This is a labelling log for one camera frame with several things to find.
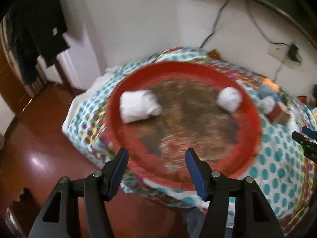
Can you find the clear plastic bag ball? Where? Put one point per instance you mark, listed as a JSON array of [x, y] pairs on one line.
[[267, 105]]

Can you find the red barcode box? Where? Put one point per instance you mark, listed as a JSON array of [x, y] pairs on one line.
[[279, 115]]

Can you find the red candy wrapper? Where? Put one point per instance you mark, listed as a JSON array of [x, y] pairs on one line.
[[214, 54]]

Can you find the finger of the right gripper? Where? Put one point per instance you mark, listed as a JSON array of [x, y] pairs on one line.
[[309, 132], [310, 150]]

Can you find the white towel sock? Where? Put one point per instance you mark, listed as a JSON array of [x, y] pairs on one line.
[[138, 105]]

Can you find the blue sock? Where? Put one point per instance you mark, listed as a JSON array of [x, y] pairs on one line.
[[264, 91]]

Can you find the dark hanging clothes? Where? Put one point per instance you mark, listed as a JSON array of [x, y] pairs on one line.
[[35, 29]]

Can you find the round red tray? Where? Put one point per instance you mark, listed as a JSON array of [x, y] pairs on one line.
[[190, 118]]

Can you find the white wall socket plate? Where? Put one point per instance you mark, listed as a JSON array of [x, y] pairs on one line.
[[279, 52]]

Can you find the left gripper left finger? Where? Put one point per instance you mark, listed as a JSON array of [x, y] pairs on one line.
[[59, 215]]

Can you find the orange rubber pig toy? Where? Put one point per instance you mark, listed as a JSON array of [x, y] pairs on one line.
[[274, 86]]

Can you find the black power adapter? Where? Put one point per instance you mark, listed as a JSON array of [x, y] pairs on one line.
[[293, 53]]

